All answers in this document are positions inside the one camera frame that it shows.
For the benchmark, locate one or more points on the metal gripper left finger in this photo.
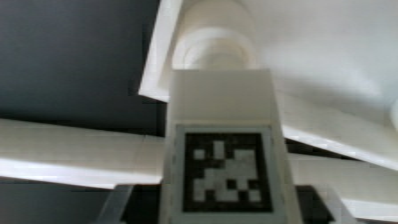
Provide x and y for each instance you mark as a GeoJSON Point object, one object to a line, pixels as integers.
{"type": "Point", "coordinates": [132, 205]}

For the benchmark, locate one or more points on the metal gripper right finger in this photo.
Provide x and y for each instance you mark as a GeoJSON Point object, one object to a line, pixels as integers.
{"type": "Point", "coordinates": [322, 207]}

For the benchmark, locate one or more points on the white table leg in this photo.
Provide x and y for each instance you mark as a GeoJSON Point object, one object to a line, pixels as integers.
{"type": "Point", "coordinates": [228, 184]}

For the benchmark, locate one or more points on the white square table top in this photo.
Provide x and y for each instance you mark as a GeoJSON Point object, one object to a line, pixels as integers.
{"type": "Point", "coordinates": [324, 42]}

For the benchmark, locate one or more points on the white U-shaped fence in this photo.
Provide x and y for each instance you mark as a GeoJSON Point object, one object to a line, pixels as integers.
{"type": "Point", "coordinates": [94, 158]}

